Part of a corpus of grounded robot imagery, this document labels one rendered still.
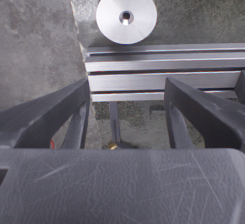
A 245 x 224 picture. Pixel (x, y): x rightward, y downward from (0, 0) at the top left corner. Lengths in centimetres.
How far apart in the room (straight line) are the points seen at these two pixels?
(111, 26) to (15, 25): 119
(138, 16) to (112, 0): 2
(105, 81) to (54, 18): 104
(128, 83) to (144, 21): 9
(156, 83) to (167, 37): 5
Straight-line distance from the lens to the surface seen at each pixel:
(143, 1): 19
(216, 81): 28
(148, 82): 26
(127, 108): 34
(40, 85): 161
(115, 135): 38
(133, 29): 20
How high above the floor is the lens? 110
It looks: 43 degrees down
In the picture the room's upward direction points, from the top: 179 degrees counter-clockwise
